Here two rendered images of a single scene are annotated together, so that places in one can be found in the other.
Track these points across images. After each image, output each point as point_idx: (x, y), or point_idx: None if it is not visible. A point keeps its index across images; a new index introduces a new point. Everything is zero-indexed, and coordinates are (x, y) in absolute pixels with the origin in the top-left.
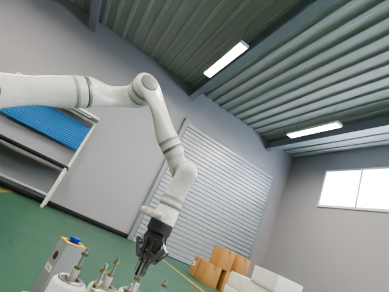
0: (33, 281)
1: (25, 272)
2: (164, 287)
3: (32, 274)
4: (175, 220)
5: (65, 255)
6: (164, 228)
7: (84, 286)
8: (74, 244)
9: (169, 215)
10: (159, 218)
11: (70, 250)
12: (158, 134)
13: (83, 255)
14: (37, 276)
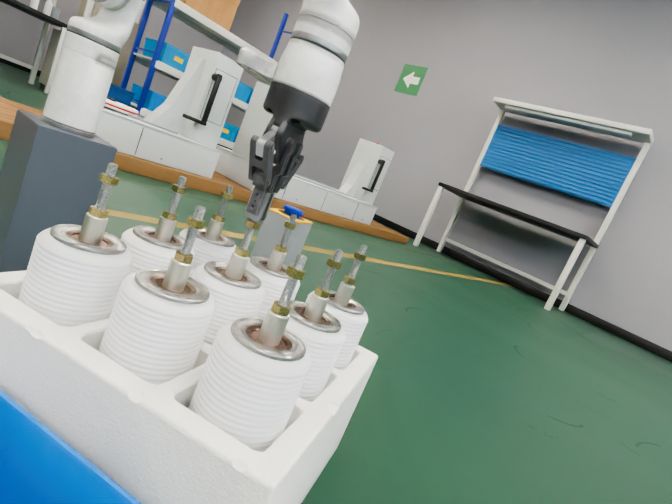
0: (373, 341)
1: (376, 331)
2: (327, 264)
3: (385, 337)
4: (308, 71)
5: (267, 229)
6: (274, 93)
7: (220, 247)
8: (278, 212)
9: (285, 58)
10: (237, 59)
11: (274, 221)
12: None
13: (220, 195)
14: (392, 341)
